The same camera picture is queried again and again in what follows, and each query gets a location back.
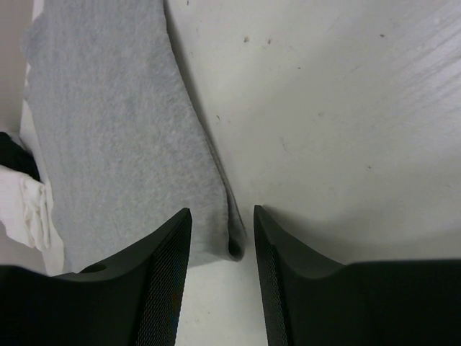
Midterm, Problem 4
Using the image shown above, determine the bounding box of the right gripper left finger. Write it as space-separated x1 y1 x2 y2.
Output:
1 208 192 345

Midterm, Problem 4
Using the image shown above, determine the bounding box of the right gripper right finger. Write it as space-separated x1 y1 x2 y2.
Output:
254 205 460 345

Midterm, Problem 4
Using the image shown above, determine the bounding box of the grey tank top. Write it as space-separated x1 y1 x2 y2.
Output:
23 1 245 272

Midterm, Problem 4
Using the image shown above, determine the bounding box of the folded white tank top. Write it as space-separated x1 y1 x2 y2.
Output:
1 166 64 276

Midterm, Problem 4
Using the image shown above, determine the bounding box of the folded black tank top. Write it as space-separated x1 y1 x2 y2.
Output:
0 132 41 182

